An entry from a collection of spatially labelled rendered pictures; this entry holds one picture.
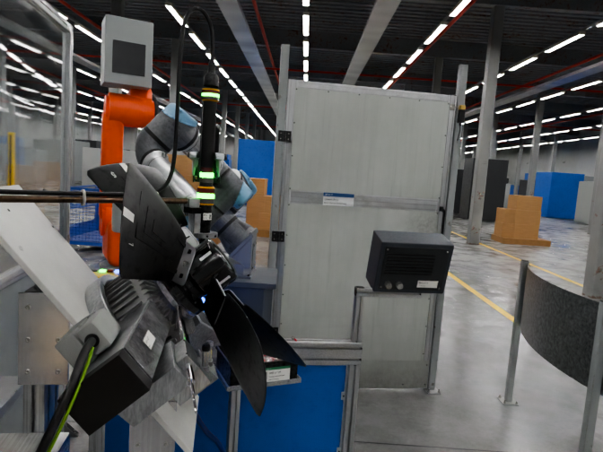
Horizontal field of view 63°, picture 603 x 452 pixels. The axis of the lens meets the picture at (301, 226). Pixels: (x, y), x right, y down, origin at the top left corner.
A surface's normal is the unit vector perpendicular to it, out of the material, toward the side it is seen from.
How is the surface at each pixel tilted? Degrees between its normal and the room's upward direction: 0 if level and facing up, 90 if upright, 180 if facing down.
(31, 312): 90
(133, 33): 90
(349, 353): 90
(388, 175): 89
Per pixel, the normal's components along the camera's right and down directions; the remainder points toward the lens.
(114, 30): 0.46, 0.13
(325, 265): 0.16, 0.12
